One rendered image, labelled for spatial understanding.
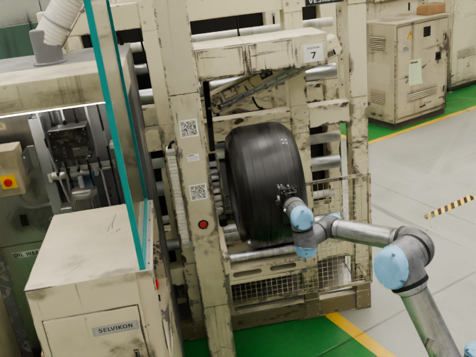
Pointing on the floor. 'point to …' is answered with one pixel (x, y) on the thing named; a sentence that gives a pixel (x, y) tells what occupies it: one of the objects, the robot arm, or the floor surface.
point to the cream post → (195, 170)
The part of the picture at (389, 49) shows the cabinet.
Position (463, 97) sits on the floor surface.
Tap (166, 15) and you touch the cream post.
